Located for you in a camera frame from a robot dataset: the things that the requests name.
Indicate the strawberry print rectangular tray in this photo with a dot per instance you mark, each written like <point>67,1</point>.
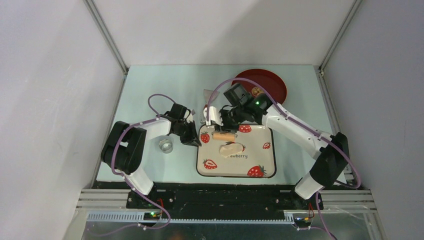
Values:
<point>256,161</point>

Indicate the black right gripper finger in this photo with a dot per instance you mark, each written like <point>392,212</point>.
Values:
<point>224,118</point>
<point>230,127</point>

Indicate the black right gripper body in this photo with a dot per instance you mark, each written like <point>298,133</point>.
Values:
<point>237,117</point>

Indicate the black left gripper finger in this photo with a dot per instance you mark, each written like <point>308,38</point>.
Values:
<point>193,135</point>
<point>186,137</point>

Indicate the metal scraper wooden handle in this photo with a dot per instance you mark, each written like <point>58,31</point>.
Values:
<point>208,95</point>

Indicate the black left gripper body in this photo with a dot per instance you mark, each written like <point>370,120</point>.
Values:
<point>183,126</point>

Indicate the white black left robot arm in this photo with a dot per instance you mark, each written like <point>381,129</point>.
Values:
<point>124,146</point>

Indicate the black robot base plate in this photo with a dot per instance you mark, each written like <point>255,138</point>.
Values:
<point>206,201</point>

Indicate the wooden dough roller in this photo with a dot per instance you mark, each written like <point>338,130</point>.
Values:
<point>224,136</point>

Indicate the round red lacquer tray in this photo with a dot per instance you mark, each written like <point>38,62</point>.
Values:
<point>271,82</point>

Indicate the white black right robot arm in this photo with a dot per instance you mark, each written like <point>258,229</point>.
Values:
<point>330,152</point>

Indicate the white dough piece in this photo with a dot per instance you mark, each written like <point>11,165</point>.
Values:
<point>230,149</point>

